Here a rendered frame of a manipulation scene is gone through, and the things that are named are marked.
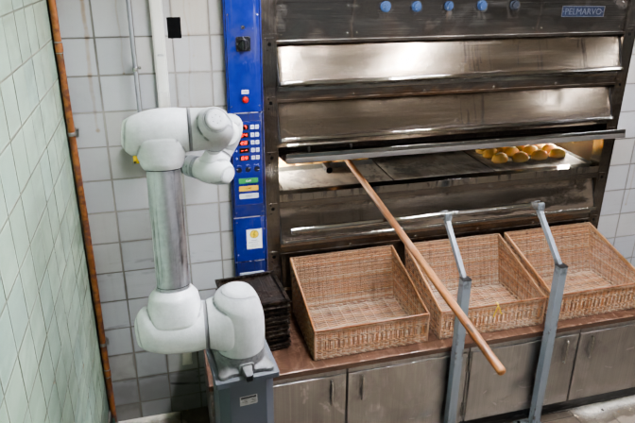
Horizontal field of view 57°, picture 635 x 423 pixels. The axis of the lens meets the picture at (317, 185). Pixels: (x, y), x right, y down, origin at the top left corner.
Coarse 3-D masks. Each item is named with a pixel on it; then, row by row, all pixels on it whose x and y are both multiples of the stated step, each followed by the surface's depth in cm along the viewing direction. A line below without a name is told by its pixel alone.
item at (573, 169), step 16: (448, 176) 309; (464, 176) 309; (480, 176) 309; (496, 176) 311; (512, 176) 314; (528, 176) 316; (544, 176) 319; (288, 192) 286; (304, 192) 287; (320, 192) 288; (336, 192) 290; (352, 192) 292; (384, 192) 297
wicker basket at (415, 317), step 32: (320, 256) 296; (352, 256) 301; (384, 256) 305; (320, 288) 299; (352, 288) 303; (384, 288) 308; (416, 288) 282; (320, 320) 288; (352, 320) 288; (384, 320) 264; (416, 320) 268; (320, 352) 260; (352, 352) 265
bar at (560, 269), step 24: (408, 216) 262; (432, 216) 265; (552, 240) 273; (456, 264) 260; (552, 288) 272; (552, 312) 274; (456, 336) 264; (552, 336) 279; (456, 360) 269; (456, 384) 274
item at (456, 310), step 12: (360, 180) 283; (372, 192) 273; (396, 228) 249; (408, 240) 242; (420, 264) 230; (432, 276) 223; (444, 288) 217; (456, 312) 207; (468, 324) 201; (480, 336) 197; (480, 348) 194; (492, 360) 188; (504, 372) 185
